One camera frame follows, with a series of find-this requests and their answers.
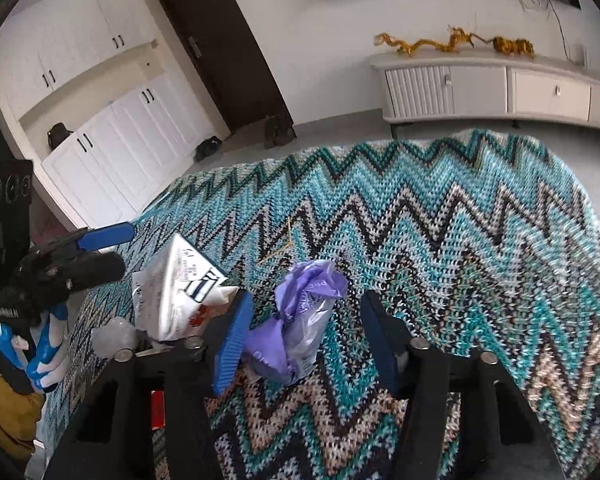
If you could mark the thin yellow stick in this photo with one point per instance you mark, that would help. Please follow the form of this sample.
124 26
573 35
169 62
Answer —
285 247

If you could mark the black bag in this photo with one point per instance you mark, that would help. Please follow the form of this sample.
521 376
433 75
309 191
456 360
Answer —
60 136

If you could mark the white and blue carton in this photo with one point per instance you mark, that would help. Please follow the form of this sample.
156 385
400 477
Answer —
175 290

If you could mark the black shoes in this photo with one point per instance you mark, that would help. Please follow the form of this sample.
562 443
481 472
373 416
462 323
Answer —
207 149

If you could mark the golden tiger figurine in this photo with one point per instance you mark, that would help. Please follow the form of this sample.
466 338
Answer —
512 46

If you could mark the purple plastic wrapper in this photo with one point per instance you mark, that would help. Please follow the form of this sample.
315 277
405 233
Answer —
300 320

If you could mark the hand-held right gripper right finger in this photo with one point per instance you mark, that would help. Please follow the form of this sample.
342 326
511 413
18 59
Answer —
382 345

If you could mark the white television stand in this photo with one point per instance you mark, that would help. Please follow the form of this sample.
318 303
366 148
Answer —
480 90

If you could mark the clear plastic wrap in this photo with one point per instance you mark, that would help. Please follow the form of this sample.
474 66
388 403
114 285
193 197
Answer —
112 337

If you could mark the zigzag knitted cloth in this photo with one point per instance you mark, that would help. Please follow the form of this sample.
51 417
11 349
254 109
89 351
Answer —
430 260

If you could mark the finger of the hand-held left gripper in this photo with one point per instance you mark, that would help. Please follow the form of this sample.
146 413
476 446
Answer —
95 270
105 237

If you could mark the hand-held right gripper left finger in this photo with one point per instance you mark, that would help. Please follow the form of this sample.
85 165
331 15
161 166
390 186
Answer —
232 345

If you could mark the dark brown door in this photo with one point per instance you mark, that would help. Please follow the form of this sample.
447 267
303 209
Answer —
220 45

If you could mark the brown shoes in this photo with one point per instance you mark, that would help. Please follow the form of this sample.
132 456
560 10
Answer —
279 131

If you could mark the golden dragon figurine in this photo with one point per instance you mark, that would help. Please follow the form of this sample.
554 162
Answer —
420 44

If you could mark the white wall cabinet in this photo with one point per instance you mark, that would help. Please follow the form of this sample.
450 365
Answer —
120 135

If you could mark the person's left hand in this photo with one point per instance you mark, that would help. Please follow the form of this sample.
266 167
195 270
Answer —
45 360

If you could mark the person's mustard clothing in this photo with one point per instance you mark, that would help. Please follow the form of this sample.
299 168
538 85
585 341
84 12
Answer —
10 420

